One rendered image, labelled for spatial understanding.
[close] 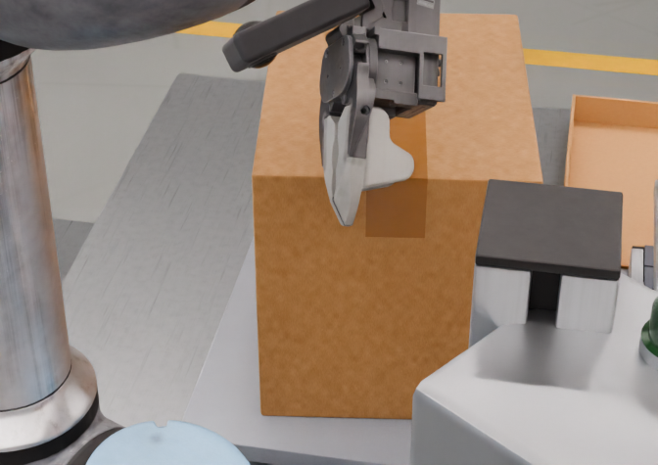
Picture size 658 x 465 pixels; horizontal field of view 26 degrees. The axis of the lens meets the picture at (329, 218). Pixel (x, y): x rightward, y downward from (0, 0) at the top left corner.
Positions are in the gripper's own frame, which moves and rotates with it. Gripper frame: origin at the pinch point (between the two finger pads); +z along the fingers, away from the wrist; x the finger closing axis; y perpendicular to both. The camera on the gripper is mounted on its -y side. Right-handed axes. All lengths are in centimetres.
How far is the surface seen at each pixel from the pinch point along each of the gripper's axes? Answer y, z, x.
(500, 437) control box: -17, 16, -66
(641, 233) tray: 48, -6, 35
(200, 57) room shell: 44, -73, 246
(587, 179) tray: 46, -13, 44
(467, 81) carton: 16.2, -14.7, 12.8
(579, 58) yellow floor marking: 136, -77, 214
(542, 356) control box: -15, 14, -64
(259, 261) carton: -2.3, 3.2, 13.6
